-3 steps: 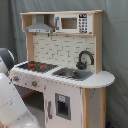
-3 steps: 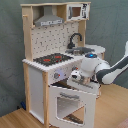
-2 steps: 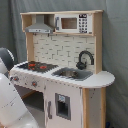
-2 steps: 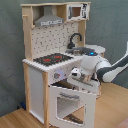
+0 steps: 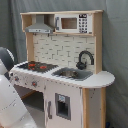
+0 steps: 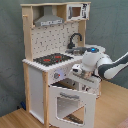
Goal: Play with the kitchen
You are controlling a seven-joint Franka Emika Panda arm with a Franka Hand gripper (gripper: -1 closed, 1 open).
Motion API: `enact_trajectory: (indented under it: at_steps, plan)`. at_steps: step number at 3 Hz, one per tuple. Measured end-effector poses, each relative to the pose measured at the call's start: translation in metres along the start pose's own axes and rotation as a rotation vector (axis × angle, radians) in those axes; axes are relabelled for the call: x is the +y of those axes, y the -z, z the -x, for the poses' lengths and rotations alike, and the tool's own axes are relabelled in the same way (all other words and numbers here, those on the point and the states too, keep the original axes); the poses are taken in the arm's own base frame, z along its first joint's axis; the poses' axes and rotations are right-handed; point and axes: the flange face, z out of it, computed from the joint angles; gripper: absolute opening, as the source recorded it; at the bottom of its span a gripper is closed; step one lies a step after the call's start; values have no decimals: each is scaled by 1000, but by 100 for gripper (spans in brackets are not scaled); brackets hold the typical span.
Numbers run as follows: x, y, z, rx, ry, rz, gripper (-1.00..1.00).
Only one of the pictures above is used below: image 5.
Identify white fridge door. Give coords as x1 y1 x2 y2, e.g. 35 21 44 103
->
44 81 82 128

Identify right oven knob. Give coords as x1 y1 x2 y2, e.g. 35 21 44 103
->
32 81 37 87

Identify black toy faucet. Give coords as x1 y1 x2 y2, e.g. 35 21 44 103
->
75 50 95 71

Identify grey range hood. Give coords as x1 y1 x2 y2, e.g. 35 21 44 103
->
25 15 54 34

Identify toy microwave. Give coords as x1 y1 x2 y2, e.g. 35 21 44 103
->
55 14 93 34

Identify black stovetop red burners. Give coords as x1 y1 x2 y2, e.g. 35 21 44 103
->
20 61 56 73

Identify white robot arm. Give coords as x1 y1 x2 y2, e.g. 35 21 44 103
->
0 47 37 128

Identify wooden toy kitchen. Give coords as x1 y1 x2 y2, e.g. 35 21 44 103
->
11 10 115 128

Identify grey toy sink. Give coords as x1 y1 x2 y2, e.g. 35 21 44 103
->
52 67 92 81

